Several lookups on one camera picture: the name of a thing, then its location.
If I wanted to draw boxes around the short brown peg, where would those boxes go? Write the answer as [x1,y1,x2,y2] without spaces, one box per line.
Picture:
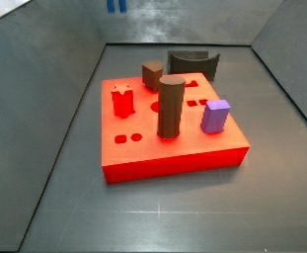
[143,61,163,92]

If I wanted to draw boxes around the blue square-circle peg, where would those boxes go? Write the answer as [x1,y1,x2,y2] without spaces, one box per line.
[106,0,127,13]

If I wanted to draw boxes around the red star peg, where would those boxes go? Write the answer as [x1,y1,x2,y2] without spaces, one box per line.
[111,84,137,118]

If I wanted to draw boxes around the tall brown cylinder peg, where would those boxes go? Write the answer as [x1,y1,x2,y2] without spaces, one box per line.
[157,75,186,138]

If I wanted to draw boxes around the purple hexagonal peg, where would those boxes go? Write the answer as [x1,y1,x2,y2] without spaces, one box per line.
[201,100,232,133]

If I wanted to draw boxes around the black curved stand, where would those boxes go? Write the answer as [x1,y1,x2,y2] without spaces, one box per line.
[167,50,221,81]

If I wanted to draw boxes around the red peg board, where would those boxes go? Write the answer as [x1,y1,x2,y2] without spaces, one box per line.
[102,73,250,184]

